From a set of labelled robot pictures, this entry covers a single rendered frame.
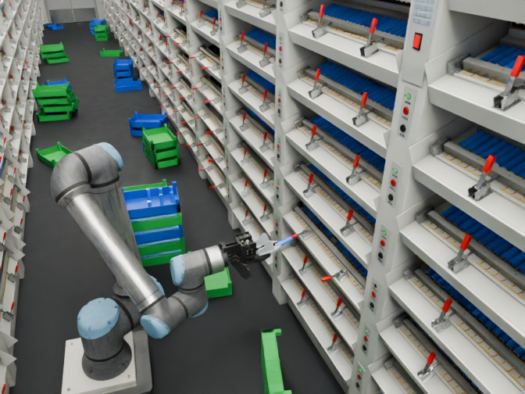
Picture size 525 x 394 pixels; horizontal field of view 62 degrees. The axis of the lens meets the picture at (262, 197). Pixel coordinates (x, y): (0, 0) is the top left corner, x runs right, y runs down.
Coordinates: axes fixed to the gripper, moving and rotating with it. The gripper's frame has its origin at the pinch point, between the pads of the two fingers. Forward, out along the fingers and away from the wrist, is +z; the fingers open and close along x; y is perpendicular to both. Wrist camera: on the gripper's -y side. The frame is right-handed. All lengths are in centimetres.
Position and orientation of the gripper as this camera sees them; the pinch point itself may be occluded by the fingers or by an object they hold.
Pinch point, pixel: (276, 246)
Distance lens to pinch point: 154.9
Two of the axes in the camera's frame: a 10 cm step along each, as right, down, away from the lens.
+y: -0.3, -8.4, -5.4
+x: -3.9, -4.9, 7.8
